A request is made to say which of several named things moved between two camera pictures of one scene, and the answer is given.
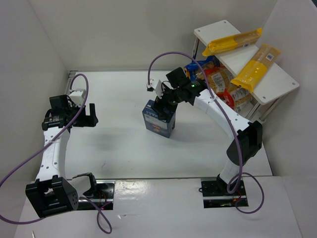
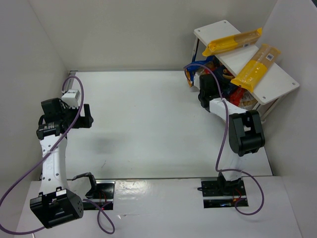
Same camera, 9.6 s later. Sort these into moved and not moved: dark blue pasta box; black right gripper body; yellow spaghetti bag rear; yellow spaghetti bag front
Moved: dark blue pasta box; black right gripper body
Not moved: yellow spaghetti bag front; yellow spaghetti bag rear
